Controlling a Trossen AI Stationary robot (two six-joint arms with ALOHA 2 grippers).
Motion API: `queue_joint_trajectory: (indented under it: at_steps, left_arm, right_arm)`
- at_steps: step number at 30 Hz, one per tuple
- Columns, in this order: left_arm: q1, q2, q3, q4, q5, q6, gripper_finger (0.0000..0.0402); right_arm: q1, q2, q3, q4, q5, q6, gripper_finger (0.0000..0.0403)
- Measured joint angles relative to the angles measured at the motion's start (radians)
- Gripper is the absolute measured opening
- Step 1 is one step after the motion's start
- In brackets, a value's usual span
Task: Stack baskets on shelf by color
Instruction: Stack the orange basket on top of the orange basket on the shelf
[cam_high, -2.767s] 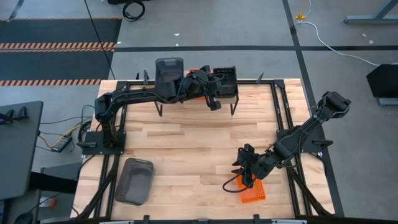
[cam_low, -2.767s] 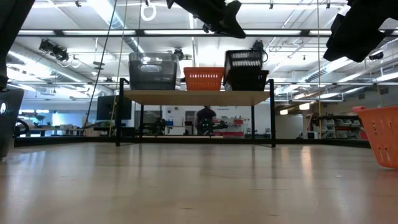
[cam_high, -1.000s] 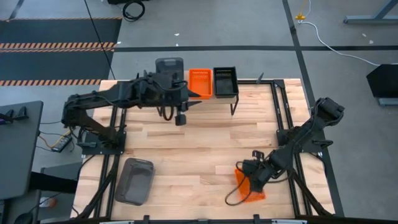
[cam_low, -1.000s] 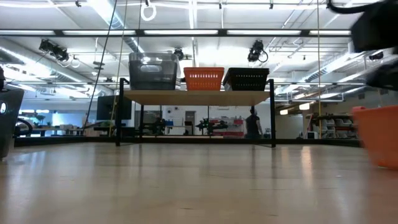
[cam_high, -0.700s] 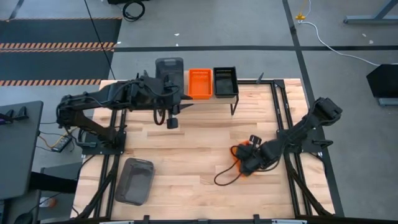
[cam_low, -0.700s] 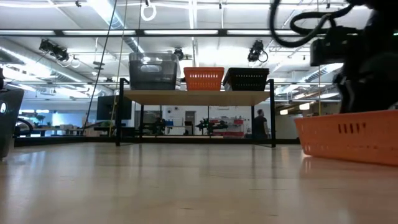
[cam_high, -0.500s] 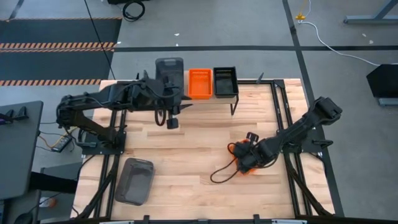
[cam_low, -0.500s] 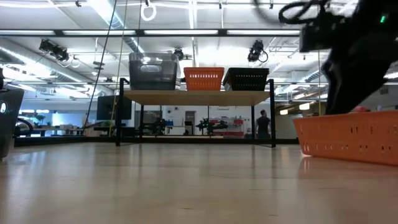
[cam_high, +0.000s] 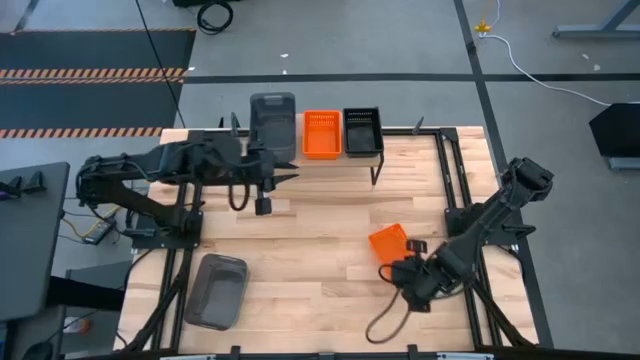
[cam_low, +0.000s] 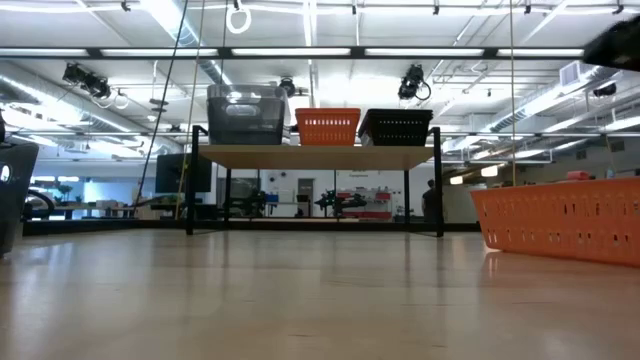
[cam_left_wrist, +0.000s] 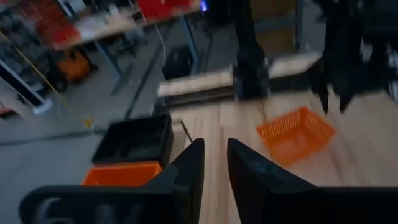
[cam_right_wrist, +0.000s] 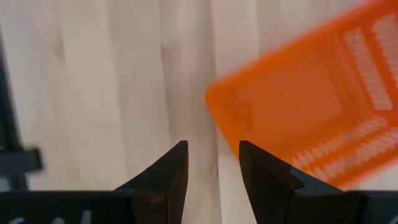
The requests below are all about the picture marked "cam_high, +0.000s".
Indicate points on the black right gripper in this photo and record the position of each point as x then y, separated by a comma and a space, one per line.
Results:
422, 280

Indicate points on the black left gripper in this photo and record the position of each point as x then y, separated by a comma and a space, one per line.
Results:
260, 170

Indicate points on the grey plastic basket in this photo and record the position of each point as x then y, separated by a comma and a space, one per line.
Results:
216, 292
272, 130

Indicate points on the orange plastic basket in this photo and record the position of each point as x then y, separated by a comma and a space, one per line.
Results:
322, 137
387, 245

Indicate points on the black plastic basket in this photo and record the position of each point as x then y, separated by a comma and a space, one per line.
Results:
362, 137

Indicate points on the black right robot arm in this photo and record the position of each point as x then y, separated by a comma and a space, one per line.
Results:
485, 220

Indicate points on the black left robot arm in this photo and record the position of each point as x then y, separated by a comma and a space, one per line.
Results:
150, 160

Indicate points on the black power adapter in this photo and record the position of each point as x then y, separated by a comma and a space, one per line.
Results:
99, 232

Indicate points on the black hazard-striped floor mat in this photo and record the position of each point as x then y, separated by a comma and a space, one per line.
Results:
90, 105

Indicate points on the low grey cabinet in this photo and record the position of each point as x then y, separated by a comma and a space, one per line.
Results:
100, 275

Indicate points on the black box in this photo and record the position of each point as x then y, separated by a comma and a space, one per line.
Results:
617, 130

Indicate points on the black clamp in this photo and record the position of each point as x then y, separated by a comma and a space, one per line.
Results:
16, 186
35, 184

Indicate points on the small orange round object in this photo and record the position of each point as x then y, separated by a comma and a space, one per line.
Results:
84, 326

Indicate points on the grey side table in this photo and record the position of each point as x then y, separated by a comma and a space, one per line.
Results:
30, 250

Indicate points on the black computer mouse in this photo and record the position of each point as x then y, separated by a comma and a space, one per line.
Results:
37, 350

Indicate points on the grey-legged work table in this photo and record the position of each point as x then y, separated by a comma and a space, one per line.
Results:
600, 32

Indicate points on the black frame post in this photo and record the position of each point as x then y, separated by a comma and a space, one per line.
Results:
419, 127
234, 125

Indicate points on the wooden shelf with black frame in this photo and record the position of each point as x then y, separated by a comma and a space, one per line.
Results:
350, 162

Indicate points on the black metal table frame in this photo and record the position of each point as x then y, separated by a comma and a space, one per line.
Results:
448, 134

